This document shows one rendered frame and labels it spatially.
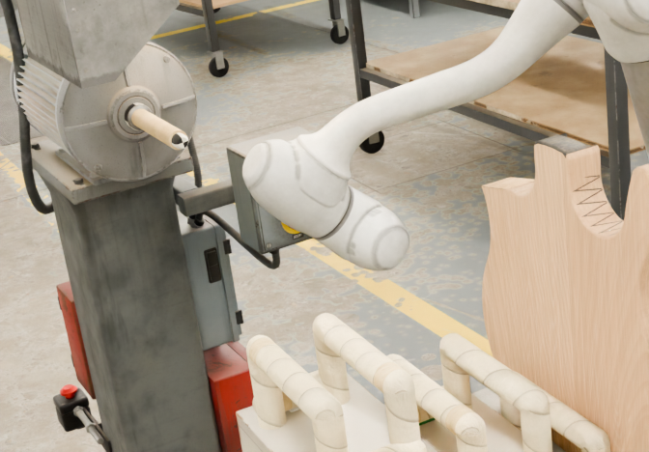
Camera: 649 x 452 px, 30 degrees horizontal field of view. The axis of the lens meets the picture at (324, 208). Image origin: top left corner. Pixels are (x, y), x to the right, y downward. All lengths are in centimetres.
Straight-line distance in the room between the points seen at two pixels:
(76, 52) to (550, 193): 76
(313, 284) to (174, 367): 193
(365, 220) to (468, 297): 229
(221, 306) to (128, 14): 90
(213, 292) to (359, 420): 118
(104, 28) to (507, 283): 70
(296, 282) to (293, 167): 263
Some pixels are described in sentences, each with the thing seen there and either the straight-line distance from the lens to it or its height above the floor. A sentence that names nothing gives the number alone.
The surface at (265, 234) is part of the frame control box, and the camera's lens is 229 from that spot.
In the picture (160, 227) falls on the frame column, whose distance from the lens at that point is 240.
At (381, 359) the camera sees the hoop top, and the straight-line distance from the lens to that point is 126.
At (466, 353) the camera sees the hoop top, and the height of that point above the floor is 113.
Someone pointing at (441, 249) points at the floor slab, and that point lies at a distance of 454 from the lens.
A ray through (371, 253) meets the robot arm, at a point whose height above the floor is 107.
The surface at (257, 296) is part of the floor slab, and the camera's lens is 436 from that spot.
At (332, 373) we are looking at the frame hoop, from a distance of 139.
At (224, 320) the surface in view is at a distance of 255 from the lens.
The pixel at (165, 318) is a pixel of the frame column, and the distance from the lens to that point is 246.
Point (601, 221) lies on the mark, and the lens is 135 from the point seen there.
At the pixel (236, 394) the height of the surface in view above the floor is 57.
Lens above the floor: 181
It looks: 21 degrees down
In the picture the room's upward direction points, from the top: 8 degrees counter-clockwise
